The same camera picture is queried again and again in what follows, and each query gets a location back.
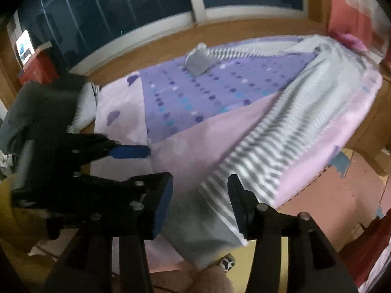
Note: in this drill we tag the purple dotted bed sheet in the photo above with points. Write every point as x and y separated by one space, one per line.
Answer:
183 103

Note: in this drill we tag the pink folded blanket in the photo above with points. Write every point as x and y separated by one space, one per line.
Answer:
351 41

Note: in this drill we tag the pink striped curtain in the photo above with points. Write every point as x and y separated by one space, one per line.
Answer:
348 15

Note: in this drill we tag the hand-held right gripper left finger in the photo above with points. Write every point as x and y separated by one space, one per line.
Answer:
162 204

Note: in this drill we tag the red box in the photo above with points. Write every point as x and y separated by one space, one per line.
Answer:
39 67

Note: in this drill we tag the white framed window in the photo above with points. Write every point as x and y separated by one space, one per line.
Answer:
107 6

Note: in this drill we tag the person's brown fuzzy robe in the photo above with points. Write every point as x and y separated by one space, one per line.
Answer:
195 280

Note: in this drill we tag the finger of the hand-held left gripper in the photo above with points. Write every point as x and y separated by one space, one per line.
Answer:
131 152
122 189

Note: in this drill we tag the wooden platform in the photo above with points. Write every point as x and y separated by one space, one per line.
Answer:
158 48

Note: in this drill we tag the grey white striped garment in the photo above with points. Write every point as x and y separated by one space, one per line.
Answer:
299 113

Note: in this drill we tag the dark red cloth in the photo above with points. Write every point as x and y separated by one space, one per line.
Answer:
372 247

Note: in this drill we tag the cow print slipper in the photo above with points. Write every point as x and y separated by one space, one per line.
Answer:
227 262

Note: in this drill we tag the white printed box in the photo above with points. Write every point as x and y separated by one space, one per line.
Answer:
24 47

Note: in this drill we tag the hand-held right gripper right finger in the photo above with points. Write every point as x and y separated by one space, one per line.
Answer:
241 207

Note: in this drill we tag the dark clothes pile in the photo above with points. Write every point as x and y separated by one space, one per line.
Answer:
39 103

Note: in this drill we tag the light blue knit cloth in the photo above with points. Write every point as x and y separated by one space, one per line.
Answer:
87 106

